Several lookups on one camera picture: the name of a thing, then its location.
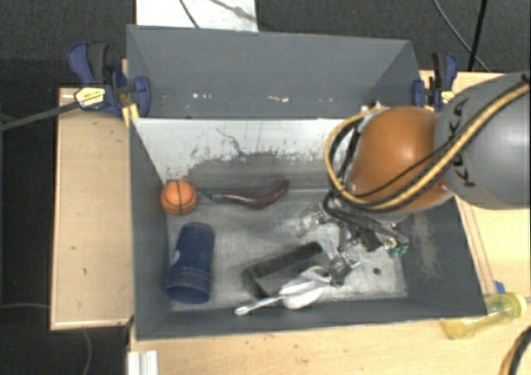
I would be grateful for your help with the orange toy basketball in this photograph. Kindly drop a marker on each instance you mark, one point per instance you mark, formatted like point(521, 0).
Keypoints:
point(179, 197)

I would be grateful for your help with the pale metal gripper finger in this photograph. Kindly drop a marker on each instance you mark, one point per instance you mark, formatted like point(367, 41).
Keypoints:
point(317, 216)
point(343, 266)

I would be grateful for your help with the dark green flat block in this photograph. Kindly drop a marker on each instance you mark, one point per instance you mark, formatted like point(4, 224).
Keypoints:
point(278, 267)

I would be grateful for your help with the grey metal bin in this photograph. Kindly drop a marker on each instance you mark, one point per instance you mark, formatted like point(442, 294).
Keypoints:
point(257, 70)

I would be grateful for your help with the dark blue plastic cup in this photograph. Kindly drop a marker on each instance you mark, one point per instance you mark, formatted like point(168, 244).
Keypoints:
point(191, 261)

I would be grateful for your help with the purple toy eggplant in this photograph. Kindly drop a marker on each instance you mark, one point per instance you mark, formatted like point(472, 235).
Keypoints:
point(257, 198)

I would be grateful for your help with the pale wood board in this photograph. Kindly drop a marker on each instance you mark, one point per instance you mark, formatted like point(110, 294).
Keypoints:
point(91, 220)

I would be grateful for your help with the white sunglasses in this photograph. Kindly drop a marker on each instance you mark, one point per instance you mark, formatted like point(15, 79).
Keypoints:
point(303, 292)

